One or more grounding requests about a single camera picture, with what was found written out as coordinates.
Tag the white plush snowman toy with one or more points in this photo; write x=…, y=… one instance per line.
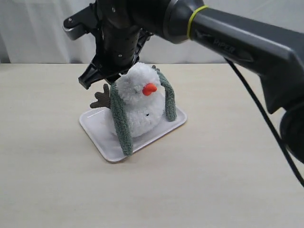
x=143, y=103

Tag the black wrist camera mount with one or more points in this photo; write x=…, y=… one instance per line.
x=81, y=23

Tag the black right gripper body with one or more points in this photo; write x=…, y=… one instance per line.
x=119, y=41

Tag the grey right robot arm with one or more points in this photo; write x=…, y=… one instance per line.
x=275, y=54

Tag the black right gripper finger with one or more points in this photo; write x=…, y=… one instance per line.
x=90, y=76
x=110, y=78

